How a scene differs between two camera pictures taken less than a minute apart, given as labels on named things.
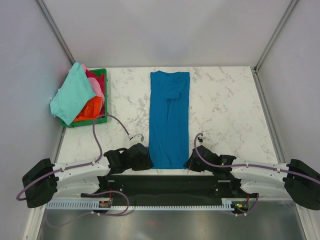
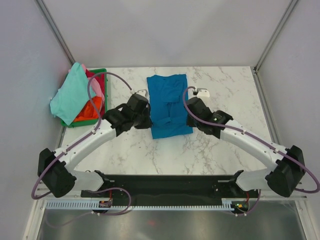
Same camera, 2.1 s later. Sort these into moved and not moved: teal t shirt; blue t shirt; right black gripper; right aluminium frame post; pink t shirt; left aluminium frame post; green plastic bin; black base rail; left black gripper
Moved: right black gripper; left black gripper; blue t shirt
Not moved: black base rail; teal t shirt; green plastic bin; pink t shirt; left aluminium frame post; right aluminium frame post
